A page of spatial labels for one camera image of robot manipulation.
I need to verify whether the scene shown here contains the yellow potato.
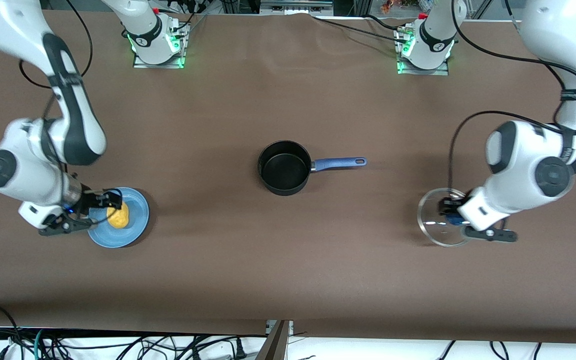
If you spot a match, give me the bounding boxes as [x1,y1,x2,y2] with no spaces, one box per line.
[106,202,130,230]

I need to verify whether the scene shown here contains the glass lid with blue knob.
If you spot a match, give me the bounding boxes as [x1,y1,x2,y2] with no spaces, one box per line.
[417,187,475,248]

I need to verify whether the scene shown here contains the blue round plate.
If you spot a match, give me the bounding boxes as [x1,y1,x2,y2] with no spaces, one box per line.
[87,186,150,249]

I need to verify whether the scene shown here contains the brown table cover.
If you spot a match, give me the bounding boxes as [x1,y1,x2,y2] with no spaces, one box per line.
[0,11,576,346]

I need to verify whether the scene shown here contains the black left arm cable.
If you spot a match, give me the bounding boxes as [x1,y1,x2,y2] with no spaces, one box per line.
[447,0,576,201]

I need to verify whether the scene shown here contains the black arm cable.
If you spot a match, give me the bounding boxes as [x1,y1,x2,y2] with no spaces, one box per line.
[18,0,94,121]
[447,0,576,201]

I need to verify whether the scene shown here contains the teal floor cable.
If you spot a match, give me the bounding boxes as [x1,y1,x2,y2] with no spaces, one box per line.
[33,328,46,360]

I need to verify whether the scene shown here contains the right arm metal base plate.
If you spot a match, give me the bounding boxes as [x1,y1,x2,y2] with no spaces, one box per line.
[132,20,187,69]

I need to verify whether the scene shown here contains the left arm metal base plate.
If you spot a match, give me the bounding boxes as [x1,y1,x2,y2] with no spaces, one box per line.
[394,25,452,77]

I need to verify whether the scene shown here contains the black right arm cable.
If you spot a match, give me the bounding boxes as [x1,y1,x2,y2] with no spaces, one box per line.
[18,0,94,121]

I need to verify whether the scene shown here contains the black pot with blue handle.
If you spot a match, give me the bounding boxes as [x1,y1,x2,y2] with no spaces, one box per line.
[257,140,368,197]

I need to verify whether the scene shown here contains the black cable across table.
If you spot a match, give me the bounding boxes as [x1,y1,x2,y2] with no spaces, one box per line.
[310,15,404,42]

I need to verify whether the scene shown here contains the aluminium frame profile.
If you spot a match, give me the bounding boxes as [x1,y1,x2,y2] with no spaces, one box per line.
[259,0,335,16]

